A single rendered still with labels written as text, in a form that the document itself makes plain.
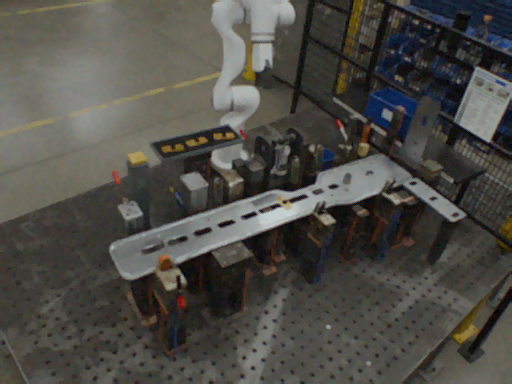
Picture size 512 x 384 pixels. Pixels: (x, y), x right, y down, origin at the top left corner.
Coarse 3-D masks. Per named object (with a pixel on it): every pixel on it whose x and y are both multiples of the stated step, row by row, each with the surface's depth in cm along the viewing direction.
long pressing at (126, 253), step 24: (336, 168) 213; (360, 168) 216; (384, 168) 218; (288, 192) 196; (336, 192) 200; (360, 192) 201; (192, 216) 178; (216, 216) 180; (264, 216) 183; (288, 216) 184; (120, 240) 165; (144, 240) 167; (168, 240) 168; (192, 240) 169; (216, 240) 170; (240, 240) 173; (120, 264) 157; (144, 264) 158
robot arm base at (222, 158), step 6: (240, 144) 236; (216, 150) 249; (222, 150) 237; (228, 150) 235; (234, 150) 236; (240, 150) 240; (216, 156) 245; (222, 156) 239; (228, 156) 238; (234, 156) 238; (240, 156) 243; (246, 156) 248; (216, 162) 241; (222, 162) 241; (228, 162) 240; (228, 168) 239
